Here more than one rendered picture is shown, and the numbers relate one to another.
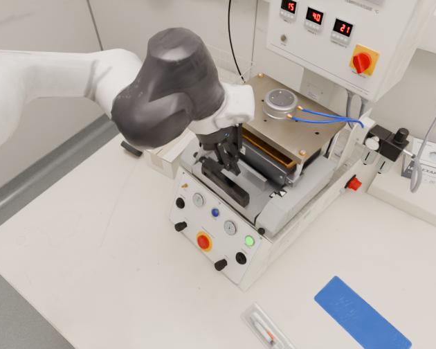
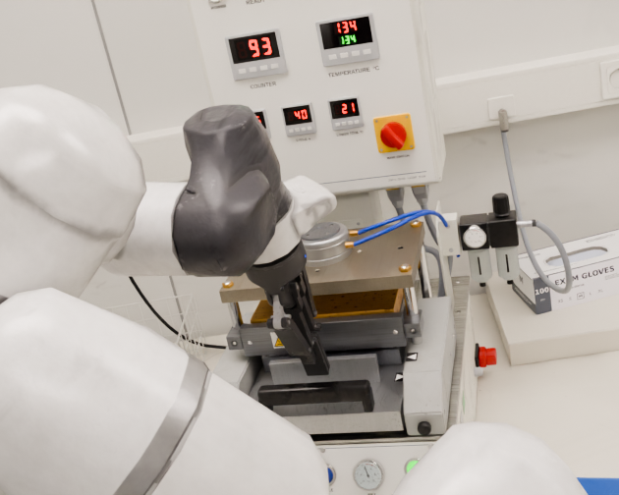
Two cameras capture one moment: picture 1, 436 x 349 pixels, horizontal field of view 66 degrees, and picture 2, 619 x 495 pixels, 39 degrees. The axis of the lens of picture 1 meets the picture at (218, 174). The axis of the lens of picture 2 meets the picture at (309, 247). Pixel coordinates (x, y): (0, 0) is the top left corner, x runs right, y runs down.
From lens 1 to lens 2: 0.58 m
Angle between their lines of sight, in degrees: 37
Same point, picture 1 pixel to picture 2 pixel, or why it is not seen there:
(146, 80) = (211, 165)
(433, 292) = not seen: outside the picture
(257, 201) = (385, 395)
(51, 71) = not seen: hidden behind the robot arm
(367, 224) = (551, 397)
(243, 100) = (309, 188)
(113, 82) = (155, 199)
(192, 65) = (256, 129)
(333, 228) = not seen: hidden behind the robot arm
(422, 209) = (600, 331)
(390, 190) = (539, 335)
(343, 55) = (364, 144)
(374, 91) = (431, 166)
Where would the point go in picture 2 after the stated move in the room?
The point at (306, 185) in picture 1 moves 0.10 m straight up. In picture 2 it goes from (435, 334) to (424, 269)
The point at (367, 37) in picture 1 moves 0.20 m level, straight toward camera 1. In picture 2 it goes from (382, 103) to (419, 136)
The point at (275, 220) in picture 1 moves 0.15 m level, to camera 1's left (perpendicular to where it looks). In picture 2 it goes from (434, 392) to (340, 447)
